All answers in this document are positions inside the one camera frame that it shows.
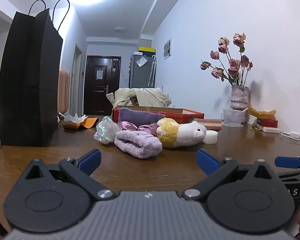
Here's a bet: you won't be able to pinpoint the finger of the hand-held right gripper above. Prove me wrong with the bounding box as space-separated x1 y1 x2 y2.
275 155 300 168

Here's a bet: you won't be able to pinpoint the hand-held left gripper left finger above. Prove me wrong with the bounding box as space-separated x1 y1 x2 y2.
24 149 116 202

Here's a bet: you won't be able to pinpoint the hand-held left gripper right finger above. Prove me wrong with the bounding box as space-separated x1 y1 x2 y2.
181 149 280 201

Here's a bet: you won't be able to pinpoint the white yellow alpaca plush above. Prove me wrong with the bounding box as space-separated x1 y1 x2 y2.
156 118 207 148

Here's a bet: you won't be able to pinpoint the iridescent plastic wrap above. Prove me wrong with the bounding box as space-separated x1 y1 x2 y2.
94 116 122 145

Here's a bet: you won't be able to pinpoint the pink sponge block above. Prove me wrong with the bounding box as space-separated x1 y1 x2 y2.
199 119 222 132

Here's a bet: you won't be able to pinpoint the lilac towel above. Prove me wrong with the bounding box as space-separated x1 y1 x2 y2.
114 130 163 159

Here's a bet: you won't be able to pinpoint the red cardboard box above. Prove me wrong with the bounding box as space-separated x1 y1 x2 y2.
112 106 205 125

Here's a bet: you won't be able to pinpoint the pink satin scrunchie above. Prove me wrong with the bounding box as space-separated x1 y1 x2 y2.
118 121 158 137

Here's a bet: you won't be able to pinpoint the purple knitted cloth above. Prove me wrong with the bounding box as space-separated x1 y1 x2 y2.
119 107 165 126

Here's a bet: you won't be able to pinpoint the flat white box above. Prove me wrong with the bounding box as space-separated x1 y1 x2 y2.
254 124 280 133

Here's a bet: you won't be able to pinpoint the orange cloth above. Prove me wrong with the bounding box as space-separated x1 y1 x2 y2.
63 117 99 131

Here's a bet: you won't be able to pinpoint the clear plastic lid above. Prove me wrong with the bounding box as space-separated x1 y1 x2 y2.
221 121 244 128

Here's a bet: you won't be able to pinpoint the small red box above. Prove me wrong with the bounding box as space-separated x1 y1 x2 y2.
256 117 278 128

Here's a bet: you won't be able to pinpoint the white crumpled tissue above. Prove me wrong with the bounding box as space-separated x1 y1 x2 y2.
64 113 88 124

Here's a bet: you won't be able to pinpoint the clear plastic cup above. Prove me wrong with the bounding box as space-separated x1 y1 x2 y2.
222 108 247 125

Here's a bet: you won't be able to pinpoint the yellow pleated paper liner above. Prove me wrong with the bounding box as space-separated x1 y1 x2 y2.
247 100 277 118

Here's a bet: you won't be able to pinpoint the dark brown entrance door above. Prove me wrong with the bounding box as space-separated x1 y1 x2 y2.
84 55 122 115

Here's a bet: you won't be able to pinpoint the pink speckled vase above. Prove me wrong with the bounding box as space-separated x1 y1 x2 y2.
230 85 250 123

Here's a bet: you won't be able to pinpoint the pink ribbed suitcase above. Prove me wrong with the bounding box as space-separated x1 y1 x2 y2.
58 67 71 114

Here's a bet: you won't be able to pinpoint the light wooden door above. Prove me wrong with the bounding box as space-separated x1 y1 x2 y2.
71 44 83 114

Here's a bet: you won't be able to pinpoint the beige jacket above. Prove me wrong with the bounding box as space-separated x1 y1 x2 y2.
106 87 172 108

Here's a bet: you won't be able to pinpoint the grey metal cabinet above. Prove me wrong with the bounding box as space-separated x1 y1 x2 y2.
129 54 157 89

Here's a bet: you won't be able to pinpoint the dried pink roses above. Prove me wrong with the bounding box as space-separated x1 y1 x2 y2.
200 32 253 87

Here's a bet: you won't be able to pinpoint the black paper bag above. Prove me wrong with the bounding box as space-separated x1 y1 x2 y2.
0 0 70 147

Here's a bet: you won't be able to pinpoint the white folded umbrella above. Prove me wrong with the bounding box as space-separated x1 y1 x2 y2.
148 55 153 85
152 55 157 85

